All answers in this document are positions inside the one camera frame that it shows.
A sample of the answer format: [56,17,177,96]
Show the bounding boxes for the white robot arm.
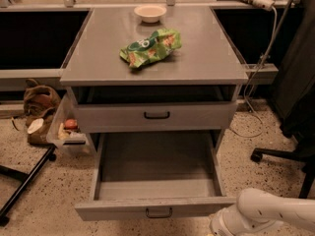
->
[210,188,315,236]

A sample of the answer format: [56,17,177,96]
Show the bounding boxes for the grey top drawer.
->
[74,102,237,133]

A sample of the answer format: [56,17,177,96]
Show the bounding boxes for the grey drawer cabinet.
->
[60,5,249,155]

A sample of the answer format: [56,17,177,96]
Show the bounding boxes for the open grey middle drawer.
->
[76,131,235,221]

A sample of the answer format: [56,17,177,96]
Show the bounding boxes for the green chip bag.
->
[119,29,182,69]

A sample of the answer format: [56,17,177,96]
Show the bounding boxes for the red apple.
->
[64,119,78,130]

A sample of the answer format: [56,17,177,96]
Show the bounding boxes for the clear plastic bin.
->
[46,94,90,153]

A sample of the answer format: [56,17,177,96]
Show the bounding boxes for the white bowl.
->
[134,5,166,24]

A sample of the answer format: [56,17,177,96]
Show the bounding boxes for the brown backpack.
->
[24,79,61,146]

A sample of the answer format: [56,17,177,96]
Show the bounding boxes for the black office chair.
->
[251,0,315,199]

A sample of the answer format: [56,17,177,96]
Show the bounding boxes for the black stand leg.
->
[0,146,56,227]

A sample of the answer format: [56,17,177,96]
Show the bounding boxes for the black top drawer handle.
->
[144,111,170,120]

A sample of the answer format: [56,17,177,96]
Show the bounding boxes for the black drawer handle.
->
[145,207,173,219]
[144,111,170,120]

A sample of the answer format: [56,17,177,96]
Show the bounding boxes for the black middle drawer handle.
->
[145,207,173,219]

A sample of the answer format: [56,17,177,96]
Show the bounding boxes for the white cable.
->
[229,5,280,139]

